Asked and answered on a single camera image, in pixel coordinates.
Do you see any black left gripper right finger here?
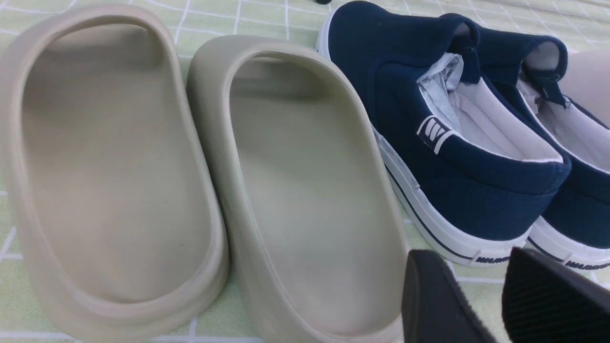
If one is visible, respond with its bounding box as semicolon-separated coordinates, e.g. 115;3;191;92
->
502;248;610;343

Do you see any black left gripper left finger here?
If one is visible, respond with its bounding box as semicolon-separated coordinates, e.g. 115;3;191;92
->
401;250;497;343

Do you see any navy slip-on shoe right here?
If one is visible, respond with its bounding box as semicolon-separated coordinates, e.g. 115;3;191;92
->
438;13;610;271

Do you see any navy slip-on shoe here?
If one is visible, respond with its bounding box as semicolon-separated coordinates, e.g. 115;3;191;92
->
316;1;571;267
438;13;610;271

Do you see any tan slipper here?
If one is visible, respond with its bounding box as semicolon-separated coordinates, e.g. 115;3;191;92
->
1;3;229;343
186;35;409;343

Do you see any navy slip-on shoe left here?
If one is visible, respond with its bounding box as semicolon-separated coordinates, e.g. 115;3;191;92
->
316;1;571;267

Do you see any tan slipper far left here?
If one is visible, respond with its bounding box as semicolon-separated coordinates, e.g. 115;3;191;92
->
1;3;229;343

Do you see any green checkered cloth mat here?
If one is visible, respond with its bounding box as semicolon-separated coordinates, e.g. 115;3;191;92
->
0;0;610;343

